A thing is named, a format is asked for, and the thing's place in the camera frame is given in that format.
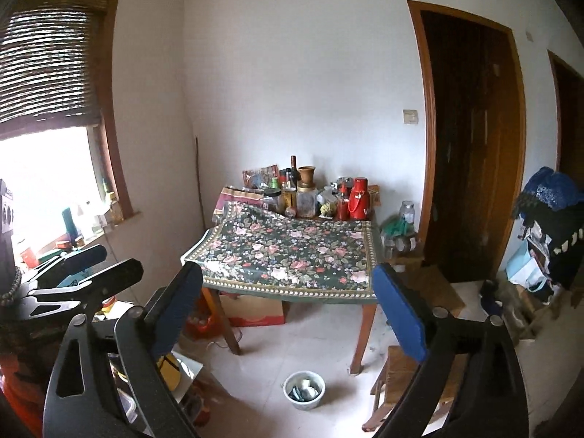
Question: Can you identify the bamboo window blind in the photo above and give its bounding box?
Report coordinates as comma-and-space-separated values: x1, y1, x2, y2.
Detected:
0, 0, 112, 138

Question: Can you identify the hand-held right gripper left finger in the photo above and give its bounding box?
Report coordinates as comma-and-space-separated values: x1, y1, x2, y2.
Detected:
42, 261, 204, 438

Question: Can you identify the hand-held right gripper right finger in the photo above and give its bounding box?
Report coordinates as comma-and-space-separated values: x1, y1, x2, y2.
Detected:
369, 262, 530, 438

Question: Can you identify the red printed snack bag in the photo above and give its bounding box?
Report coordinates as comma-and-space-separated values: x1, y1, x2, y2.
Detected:
242, 164, 280, 190

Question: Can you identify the wooden table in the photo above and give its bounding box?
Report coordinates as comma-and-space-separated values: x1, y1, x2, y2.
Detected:
196, 210, 384, 375

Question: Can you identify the red thermos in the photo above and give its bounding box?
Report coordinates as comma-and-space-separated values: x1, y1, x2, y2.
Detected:
349, 177, 370, 220

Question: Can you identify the floral tablecloth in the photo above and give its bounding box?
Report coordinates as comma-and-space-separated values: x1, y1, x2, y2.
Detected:
181, 201, 384, 304

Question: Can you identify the light blue paper bag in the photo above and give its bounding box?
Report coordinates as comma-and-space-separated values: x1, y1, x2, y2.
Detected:
506, 239, 548, 293

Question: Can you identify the red plastic bag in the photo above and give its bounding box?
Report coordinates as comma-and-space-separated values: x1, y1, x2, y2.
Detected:
185, 292, 220, 341

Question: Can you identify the white basin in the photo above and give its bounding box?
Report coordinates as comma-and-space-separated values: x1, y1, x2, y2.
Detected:
283, 371, 326, 411

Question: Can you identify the dark wooden door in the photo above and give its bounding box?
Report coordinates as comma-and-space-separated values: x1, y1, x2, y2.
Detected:
407, 0, 527, 284
547, 50, 584, 188

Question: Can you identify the wooden stool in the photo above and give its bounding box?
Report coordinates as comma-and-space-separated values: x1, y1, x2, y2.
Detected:
365, 344, 470, 434

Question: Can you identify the blue clothes pile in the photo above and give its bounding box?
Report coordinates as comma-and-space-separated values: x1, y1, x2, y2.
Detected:
513, 166, 584, 220

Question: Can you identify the yellow oil bottle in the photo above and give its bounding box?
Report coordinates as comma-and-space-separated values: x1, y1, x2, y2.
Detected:
107, 192, 124, 224

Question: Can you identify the brown beaded bracelet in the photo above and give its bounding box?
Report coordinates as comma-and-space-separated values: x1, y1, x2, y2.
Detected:
8, 266, 23, 307

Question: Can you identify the teal crumpled bag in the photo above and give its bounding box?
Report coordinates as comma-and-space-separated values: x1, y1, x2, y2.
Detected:
381, 219, 409, 240

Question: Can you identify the black lid glass jar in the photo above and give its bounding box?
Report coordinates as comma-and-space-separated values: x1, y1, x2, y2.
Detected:
262, 188, 283, 213

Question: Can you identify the black bag white trim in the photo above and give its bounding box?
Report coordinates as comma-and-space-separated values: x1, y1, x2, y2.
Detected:
520, 210, 584, 290

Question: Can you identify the gold lid glass jar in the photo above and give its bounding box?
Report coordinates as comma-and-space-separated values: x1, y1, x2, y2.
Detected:
296, 182, 319, 218

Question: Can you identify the red printed cardboard box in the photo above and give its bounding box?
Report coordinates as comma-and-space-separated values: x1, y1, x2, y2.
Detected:
219, 293, 290, 327

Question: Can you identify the maroon striped bag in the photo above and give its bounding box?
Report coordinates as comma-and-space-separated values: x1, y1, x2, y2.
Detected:
214, 185, 265, 215

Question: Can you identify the yellow bag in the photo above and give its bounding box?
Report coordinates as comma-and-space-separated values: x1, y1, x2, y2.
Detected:
156, 352, 182, 391

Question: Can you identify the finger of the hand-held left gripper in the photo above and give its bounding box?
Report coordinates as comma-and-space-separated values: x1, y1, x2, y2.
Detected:
55, 258, 144, 315
32, 243, 108, 290

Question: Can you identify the yellow label liquor bottle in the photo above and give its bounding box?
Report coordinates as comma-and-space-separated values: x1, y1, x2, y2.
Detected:
280, 178, 297, 215

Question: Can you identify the wooden window frame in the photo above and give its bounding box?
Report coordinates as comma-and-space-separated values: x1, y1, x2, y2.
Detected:
0, 0, 142, 274

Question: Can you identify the brown cardboard box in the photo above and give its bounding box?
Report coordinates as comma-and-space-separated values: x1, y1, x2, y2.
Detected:
397, 262, 466, 322

